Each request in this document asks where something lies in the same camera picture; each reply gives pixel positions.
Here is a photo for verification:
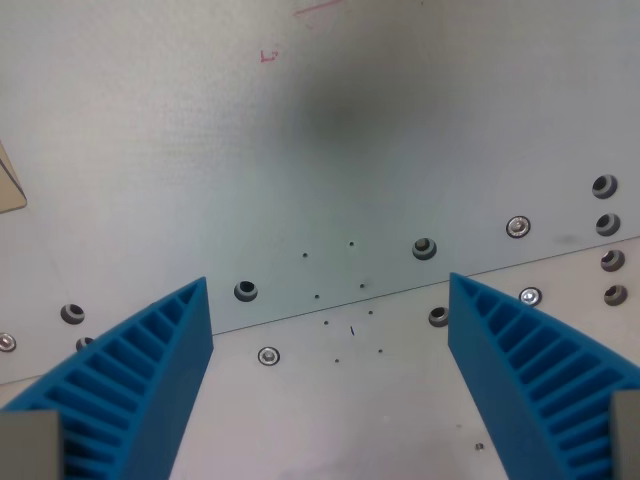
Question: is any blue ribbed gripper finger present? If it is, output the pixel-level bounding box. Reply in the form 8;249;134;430
0;276;215;480
447;271;640;480

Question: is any beige cardboard box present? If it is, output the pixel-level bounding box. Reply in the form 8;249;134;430
0;139;28;215

